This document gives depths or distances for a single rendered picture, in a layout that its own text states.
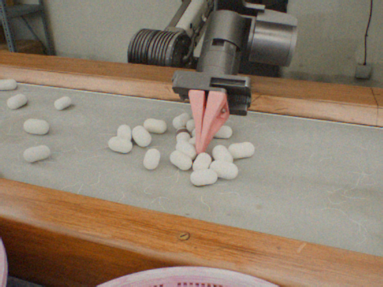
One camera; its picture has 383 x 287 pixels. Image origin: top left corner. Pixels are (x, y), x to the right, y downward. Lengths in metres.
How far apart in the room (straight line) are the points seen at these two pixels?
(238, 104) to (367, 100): 0.24
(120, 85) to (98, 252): 0.40
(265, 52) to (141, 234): 0.30
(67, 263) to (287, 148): 0.31
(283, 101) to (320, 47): 1.95
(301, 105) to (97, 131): 0.33
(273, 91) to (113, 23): 2.29
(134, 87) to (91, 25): 2.28
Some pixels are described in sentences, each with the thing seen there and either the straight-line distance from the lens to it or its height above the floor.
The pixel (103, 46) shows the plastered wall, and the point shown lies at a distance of 2.93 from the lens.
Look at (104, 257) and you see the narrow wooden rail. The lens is 0.35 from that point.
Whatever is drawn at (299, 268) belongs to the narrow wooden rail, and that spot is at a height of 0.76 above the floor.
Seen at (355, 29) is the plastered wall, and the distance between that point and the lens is 2.54.
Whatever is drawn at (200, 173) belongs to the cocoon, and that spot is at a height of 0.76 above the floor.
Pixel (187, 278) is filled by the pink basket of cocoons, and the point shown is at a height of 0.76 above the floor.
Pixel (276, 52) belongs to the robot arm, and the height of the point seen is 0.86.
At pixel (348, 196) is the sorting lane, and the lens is 0.44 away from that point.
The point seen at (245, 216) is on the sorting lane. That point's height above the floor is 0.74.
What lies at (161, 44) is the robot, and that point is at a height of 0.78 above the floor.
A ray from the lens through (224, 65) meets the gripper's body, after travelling 0.48.
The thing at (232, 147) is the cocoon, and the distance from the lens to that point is 0.46.
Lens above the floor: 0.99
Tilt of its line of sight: 30 degrees down
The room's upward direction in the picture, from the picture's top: straight up
